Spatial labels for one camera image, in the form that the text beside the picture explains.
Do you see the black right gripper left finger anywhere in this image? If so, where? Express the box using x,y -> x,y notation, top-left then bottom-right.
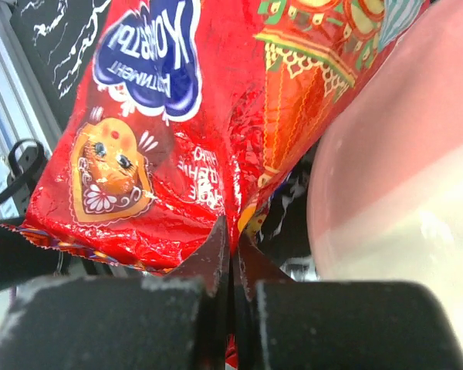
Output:
0,217 -> 229,369

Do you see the pink round plate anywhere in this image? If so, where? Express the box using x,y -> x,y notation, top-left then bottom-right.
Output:
308,1 -> 463,294

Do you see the red candy bag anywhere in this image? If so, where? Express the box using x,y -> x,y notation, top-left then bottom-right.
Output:
15,1 -> 429,274

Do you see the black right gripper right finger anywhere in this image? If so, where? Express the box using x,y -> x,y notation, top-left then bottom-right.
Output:
232,236 -> 463,369

